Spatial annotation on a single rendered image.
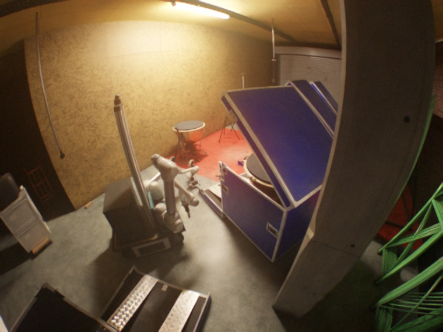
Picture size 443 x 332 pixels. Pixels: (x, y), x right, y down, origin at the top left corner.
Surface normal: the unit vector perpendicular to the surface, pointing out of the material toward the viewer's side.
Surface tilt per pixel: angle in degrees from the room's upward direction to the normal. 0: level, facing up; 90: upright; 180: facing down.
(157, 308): 1
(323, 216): 90
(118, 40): 90
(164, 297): 1
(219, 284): 0
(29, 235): 90
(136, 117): 90
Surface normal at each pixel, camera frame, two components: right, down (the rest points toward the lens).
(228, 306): -0.06, -0.86
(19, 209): 0.88, 0.19
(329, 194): -0.59, 0.44
